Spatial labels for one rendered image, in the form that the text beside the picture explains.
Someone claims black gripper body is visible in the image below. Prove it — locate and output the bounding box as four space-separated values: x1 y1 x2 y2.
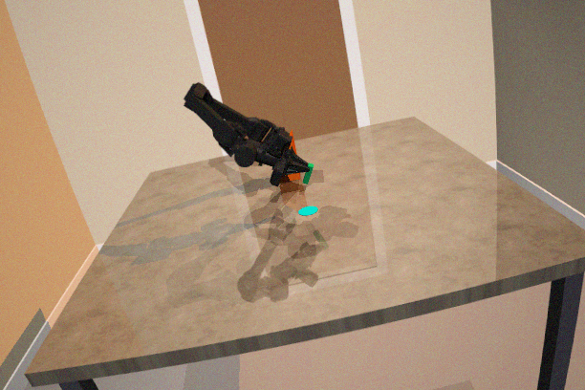
256 135 293 186

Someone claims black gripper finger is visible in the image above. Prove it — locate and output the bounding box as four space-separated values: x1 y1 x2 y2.
289 147 308 167
283 156 310 177

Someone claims green rectangular post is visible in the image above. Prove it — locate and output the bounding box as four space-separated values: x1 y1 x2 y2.
303 163 314 184

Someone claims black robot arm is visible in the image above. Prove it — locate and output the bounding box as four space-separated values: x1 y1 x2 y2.
184 82 290 167

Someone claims teal circle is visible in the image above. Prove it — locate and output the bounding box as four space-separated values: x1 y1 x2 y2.
298 206 318 216

